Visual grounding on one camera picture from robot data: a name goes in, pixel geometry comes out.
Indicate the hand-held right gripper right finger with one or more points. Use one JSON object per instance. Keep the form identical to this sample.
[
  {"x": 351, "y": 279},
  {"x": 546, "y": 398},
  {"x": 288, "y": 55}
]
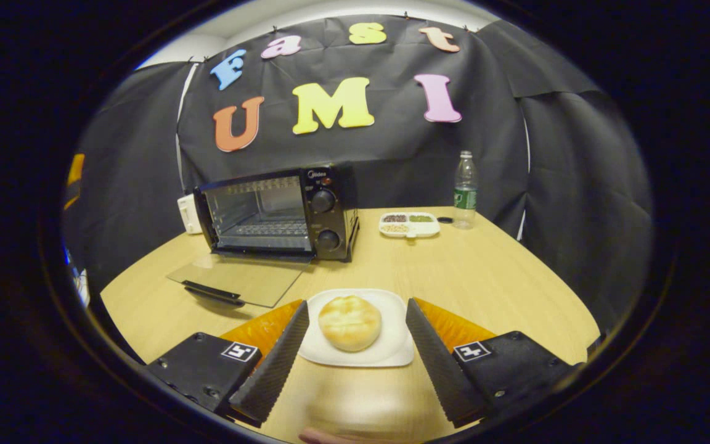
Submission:
[{"x": 441, "y": 370}]

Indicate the round bread bun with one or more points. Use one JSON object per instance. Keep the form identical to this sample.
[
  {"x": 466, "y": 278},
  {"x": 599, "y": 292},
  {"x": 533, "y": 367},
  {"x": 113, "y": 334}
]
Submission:
[{"x": 350, "y": 322}]

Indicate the white toaster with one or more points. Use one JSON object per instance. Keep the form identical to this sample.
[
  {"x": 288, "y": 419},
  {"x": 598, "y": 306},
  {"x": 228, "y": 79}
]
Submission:
[{"x": 188, "y": 213}]

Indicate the white square plate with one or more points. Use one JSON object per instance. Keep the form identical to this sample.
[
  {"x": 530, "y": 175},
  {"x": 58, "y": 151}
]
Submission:
[{"x": 392, "y": 345}]

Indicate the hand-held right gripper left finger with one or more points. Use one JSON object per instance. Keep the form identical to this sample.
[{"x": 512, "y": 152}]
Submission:
[{"x": 272, "y": 370}]

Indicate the black electric oven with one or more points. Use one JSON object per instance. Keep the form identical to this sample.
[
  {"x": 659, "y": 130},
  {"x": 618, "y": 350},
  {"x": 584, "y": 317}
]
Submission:
[{"x": 324, "y": 209}]

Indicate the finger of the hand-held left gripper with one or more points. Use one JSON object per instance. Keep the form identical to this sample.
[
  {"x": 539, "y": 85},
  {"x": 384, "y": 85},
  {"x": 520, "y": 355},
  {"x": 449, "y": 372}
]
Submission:
[{"x": 76, "y": 169}]

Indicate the white divided grain dish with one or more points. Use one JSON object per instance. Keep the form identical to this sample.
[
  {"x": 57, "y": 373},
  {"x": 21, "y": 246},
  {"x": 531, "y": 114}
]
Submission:
[{"x": 409, "y": 225}]

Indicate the clear plastic water bottle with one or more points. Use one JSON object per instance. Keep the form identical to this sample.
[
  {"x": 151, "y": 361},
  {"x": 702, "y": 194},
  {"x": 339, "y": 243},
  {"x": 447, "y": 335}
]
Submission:
[{"x": 465, "y": 191}]

